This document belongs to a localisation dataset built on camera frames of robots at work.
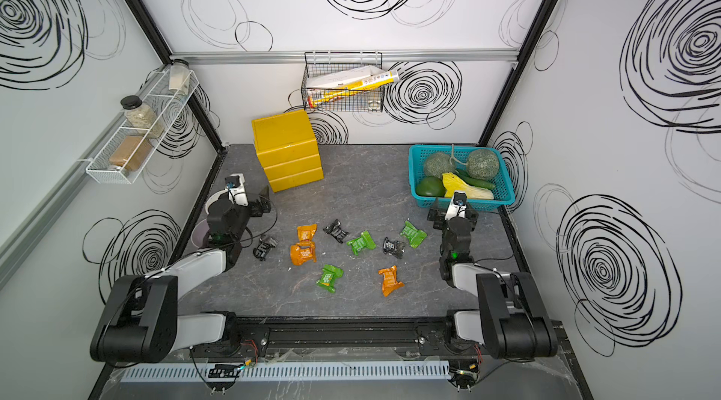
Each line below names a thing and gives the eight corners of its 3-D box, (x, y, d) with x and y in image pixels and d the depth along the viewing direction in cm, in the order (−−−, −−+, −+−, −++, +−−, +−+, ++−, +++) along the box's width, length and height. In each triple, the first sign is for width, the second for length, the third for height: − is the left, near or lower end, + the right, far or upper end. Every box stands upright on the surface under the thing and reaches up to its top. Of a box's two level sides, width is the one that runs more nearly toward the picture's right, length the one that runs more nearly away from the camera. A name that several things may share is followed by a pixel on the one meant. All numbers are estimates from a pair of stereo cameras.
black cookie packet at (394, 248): (380, 252, 92) (380, 249, 90) (384, 239, 95) (385, 236, 93) (401, 259, 90) (402, 256, 89) (405, 246, 93) (405, 243, 92)
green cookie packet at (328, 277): (316, 285, 85) (315, 282, 83) (326, 265, 89) (326, 263, 87) (333, 293, 84) (333, 291, 82) (343, 273, 88) (343, 270, 86)
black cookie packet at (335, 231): (324, 231, 97) (323, 228, 95) (335, 220, 100) (334, 217, 98) (341, 244, 94) (341, 241, 92) (352, 232, 97) (352, 229, 95)
